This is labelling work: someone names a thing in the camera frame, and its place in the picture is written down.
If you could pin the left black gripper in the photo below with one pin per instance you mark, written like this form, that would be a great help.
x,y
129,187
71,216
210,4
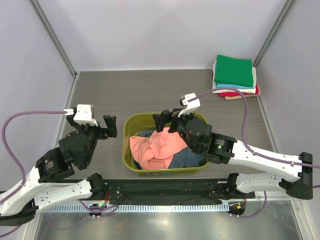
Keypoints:
x,y
110,122

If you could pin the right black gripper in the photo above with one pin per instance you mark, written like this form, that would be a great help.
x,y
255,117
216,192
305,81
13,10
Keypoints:
x,y
165,117

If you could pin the olive green plastic bin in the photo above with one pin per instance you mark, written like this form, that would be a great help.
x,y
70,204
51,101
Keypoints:
x,y
132,126

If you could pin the salmon pink t shirt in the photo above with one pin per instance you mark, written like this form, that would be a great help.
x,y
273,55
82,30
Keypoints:
x,y
157,151

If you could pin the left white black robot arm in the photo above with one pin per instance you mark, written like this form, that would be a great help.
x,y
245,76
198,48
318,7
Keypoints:
x,y
74,150

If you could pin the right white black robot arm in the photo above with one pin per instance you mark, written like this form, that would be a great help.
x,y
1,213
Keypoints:
x,y
292,174

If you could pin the blue grey t shirt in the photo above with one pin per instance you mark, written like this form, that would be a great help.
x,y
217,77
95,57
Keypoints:
x,y
183,159

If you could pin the light blue folded t shirt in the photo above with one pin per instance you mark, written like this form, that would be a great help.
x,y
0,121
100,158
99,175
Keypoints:
x,y
224,85

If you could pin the tan folded t shirt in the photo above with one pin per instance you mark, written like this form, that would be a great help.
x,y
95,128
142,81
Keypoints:
x,y
258,93

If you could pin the green folded t shirt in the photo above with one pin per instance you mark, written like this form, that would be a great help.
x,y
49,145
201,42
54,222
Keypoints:
x,y
234,71

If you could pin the white folded t shirt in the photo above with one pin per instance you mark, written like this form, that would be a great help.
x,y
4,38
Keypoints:
x,y
244,91

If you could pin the red folded t shirt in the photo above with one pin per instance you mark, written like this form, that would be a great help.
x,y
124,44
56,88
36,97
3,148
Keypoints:
x,y
233,94

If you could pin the left aluminium frame post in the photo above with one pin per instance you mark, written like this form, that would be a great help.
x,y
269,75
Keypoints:
x,y
52,35

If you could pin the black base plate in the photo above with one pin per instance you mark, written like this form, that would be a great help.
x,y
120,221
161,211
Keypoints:
x,y
169,191

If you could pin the white slotted cable duct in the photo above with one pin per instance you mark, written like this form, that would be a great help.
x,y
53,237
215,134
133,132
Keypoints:
x,y
78,208

